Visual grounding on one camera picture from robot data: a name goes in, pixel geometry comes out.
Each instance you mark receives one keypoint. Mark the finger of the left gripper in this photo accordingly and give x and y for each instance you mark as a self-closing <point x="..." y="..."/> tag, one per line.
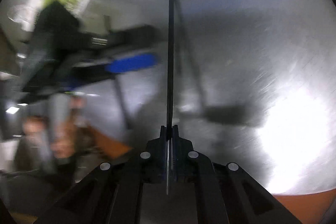
<point x="81" y="76"/>
<point x="138" y="37"/>

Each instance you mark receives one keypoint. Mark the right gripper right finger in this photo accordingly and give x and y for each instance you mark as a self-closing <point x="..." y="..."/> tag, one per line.
<point x="196" y="168"/>

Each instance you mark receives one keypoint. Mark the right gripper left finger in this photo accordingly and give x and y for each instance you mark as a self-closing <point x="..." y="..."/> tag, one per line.
<point x="130" y="177"/>

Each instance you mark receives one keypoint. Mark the black chopstick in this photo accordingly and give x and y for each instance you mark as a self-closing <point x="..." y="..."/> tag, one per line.
<point x="170" y="96"/>
<point x="121" y="101"/>

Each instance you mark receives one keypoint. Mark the person's left hand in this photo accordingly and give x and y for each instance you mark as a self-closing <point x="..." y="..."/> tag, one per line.
<point x="63" y="146"/>

